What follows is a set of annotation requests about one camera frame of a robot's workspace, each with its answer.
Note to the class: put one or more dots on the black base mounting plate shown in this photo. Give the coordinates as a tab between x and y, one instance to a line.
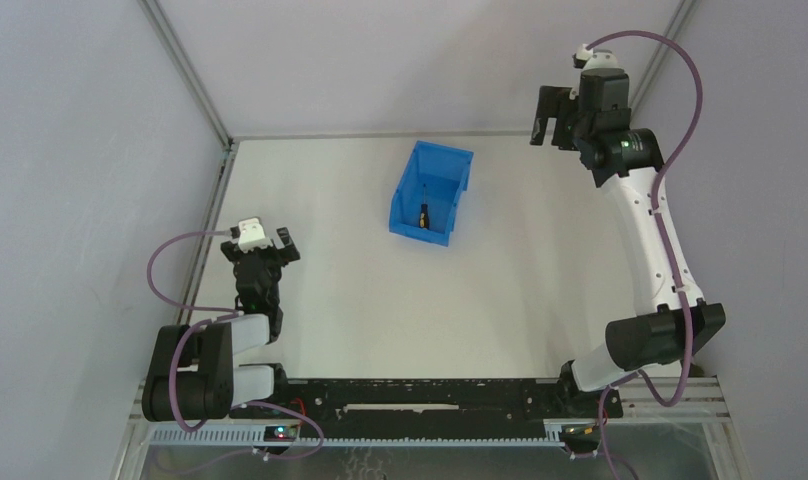
456	406

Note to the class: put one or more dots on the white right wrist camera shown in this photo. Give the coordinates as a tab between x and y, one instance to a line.
587	58

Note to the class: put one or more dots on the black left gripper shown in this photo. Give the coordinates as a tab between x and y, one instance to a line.
259	254

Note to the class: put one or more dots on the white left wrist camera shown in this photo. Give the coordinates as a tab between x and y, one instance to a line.
251	235

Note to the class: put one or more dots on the aluminium frame rail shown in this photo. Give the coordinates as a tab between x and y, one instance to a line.
219	171
664	287

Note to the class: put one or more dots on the blue plastic bin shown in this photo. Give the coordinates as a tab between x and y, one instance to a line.
446	172

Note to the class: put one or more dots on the slotted grey cable duct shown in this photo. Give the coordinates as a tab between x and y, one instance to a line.
235	435

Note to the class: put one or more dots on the small green-lit circuit board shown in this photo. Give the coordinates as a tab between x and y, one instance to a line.
281	434

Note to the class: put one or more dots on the aluminium frame rail right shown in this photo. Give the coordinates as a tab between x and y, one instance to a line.
664	287

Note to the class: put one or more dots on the aluminium frame rail left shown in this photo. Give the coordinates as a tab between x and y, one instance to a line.
219	171

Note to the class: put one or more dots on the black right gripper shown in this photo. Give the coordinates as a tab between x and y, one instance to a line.
563	116

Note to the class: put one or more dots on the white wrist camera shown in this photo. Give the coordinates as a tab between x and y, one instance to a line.
587	58
251	235

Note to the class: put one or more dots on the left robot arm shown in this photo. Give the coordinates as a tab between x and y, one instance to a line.
193	375

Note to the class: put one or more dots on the black yellow screwdriver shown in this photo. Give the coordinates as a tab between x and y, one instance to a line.
424	218

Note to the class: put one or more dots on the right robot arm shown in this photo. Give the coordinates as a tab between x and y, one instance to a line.
633	344

